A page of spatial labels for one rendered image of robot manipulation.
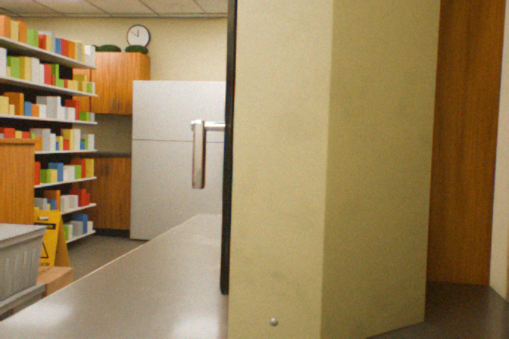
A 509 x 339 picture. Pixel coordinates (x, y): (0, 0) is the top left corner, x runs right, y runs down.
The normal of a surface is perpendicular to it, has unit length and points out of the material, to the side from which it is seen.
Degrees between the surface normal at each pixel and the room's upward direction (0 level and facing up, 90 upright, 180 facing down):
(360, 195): 90
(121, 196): 90
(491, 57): 90
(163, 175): 90
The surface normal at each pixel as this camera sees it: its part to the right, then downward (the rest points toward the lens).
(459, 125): -0.15, 0.04
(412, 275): 0.59, 0.06
